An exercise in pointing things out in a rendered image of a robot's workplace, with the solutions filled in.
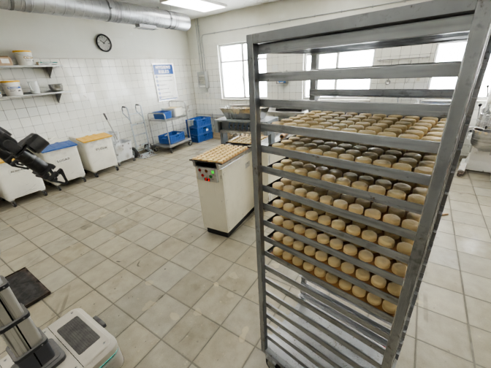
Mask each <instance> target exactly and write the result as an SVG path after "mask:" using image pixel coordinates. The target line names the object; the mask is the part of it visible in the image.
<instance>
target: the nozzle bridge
mask: <svg viewBox="0 0 491 368"><path fill-rule="evenodd" d="M276 121H278V117H268V116H266V117H265V118H263V119H261V123H272V122H276ZM230 122H231V123H230ZM229 123H230V124H229ZM234 123H235V124H234ZM238 124H239V125H240V130H241V131H239V125H238ZM230 125H232V130H230ZM233 125H234V127H235V125H236V131H235V129H234V128H233ZM247 125H248V126H249V127H250V131H248V129H247ZM214 126H215V132H216V133H218V132H220V137H221V144H226V142H227V141H228V135H227V133H237V134H251V122H250V120H243V119H226V117H225V116H224V117H222V118H218V119H215V120H214ZM237 126H238V127H237ZM243 126H245V131H244V130H243ZM261 135H264V136H268V145H271V144H273V143H275V132H272V131H262V130H261Z"/></svg>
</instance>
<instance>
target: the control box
mask: <svg viewBox="0 0 491 368"><path fill-rule="evenodd" d="M199 169H201V172H200V171H199ZM205 170H207V171H208V172H205ZM211 171H214V173H213V174H212V172H211ZM197 174H198V180H205V181H208V180H209V181H210V182H215V183H218V182H219V181H218V170H217V169H214V168H208V167H203V166H198V167H197ZM201 174H203V175H204V177H202V175H201ZM210 175H211V176H212V178H210V177H209V176H210Z"/></svg>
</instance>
